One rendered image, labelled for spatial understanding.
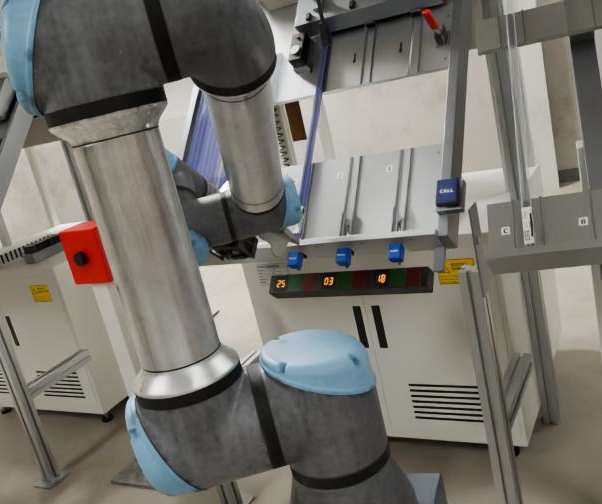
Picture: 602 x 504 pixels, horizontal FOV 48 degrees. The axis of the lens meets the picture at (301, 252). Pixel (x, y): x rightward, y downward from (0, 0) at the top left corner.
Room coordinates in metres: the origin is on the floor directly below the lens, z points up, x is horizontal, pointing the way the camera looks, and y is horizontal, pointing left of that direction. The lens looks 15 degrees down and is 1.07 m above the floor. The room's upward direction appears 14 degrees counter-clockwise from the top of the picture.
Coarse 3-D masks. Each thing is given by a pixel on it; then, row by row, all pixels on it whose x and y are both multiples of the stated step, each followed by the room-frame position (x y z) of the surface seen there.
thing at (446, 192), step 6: (444, 180) 1.18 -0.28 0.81; (450, 180) 1.17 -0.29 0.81; (456, 180) 1.17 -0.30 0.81; (438, 186) 1.18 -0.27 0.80; (444, 186) 1.17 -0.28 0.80; (450, 186) 1.16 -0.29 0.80; (438, 192) 1.17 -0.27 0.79; (444, 192) 1.16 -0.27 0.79; (450, 192) 1.16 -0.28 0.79; (438, 198) 1.16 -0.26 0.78; (444, 198) 1.16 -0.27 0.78; (450, 198) 1.15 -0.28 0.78
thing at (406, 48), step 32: (448, 0) 1.49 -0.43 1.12; (288, 32) 1.72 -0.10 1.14; (352, 32) 1.59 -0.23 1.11; (384, 32) 1.54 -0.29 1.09; (416, 32) 1.49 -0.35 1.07; (288, 64) 1.65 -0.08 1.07; (352, 64) 1.54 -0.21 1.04; (384, 64) 1.48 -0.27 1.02; (416, 64) 1.43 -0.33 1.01; (448, 64) 1.39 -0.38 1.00; (288, 96) 1.59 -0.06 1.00
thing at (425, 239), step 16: (304, 240) 1.30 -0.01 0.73; (320, 240) 1.28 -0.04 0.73; (336, 240) 1.25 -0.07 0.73; (352, 240) 1.24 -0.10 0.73; (368, 240) 1.22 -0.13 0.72; (384, 240) 1.21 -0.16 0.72; (400, 240) 1.20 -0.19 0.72; (416, 240) 1.18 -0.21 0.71; (432, 240) 1.17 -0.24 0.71; (256, 256) 1.39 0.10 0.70; (272, 256) 1.37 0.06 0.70; (304, 256) 1.35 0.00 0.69; (320, 256) 1.33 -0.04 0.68
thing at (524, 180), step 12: (504, 0) 1.23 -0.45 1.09; (516, 48) 1.15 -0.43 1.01; (516, 60) 1.14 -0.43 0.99; (516, 72) 1.12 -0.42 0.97; (516, 84) 1.11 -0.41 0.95; (516, 96) 1.10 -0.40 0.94; (516, 108) 1.08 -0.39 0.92; (516, 120) 1.07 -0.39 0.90; (516, 132) 1.06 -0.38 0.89; (516, 144) 1.04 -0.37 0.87; (528, 180) 1.00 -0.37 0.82; (528, 192) 0.98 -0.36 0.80; (528, 204) 0.97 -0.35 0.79
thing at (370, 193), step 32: (352, 160) 1.38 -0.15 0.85; (384, 160) 1.33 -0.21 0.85; (416, 160) 1.29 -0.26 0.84; (320, 192) 1.37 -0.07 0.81; (352, 192) 1.33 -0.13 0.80; (384, 192) 1.29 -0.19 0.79; (416, 192) 1.25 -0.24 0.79; (320, 224) 1.33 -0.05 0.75; (352, 224) 1.28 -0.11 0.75; (384, 224) 1.24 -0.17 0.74; (416, 224) 1.21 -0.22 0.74
